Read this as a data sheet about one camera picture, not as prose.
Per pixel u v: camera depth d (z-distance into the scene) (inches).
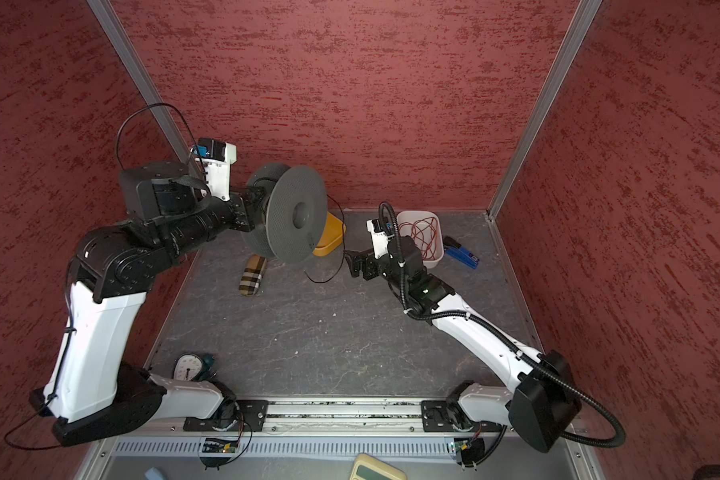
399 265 21.4
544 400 15.5
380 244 25.8
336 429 28.9
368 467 25.9
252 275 38.3
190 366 30.6
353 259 26.2
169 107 36.2
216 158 16.8
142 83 32.8
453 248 41.6
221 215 18.4
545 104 34.5
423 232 44.2
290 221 22.1
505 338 17.7
